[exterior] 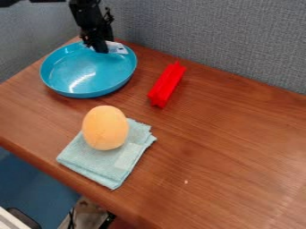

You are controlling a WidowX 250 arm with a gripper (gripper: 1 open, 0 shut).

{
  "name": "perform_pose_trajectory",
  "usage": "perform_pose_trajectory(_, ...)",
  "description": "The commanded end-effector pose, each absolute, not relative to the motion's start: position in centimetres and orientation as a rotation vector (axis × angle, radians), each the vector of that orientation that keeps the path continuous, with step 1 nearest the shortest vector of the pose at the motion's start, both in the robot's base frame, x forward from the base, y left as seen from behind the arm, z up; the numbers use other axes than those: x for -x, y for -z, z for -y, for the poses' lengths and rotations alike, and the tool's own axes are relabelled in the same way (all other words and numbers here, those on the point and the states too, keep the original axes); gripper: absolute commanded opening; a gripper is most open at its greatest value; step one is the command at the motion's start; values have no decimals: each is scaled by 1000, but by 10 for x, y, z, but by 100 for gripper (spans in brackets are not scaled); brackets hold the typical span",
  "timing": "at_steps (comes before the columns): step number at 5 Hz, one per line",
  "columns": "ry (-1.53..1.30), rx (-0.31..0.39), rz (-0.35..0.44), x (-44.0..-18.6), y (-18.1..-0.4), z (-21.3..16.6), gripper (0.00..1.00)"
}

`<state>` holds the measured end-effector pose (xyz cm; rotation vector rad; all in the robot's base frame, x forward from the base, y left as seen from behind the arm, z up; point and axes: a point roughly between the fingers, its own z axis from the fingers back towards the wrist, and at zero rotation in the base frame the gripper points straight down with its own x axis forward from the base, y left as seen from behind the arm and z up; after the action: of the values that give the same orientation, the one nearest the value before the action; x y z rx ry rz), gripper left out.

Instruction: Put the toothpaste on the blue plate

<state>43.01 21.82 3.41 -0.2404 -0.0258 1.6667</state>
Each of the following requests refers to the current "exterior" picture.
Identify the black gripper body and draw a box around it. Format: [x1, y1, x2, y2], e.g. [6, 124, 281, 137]
[69, 1, 114, 47]

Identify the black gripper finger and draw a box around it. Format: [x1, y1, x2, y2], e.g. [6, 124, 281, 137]
[90, 32, 109, 54]
[103, 22, 115, 41]

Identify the white toothpaste tube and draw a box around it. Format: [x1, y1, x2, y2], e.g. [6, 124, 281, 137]
[89, 40, 131, 55]

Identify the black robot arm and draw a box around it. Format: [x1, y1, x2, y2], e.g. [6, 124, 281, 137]
[30, 0, 115, 54]

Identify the blue plate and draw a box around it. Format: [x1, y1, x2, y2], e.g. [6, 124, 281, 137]
[40, 41, 138, 98]

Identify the red plastic block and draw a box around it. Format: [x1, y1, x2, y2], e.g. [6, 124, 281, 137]
[147, 62, 187, 108]

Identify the orange egg-shaped ball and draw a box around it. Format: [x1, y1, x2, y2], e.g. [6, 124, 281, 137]
[82, 106, 130, 150]

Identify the light blue folded cloth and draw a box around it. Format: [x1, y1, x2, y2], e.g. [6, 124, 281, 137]
[57, 119, 157, 191]

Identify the metal table leg bracket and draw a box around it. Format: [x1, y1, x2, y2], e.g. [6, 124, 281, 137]
[58, 197, 117, 229]

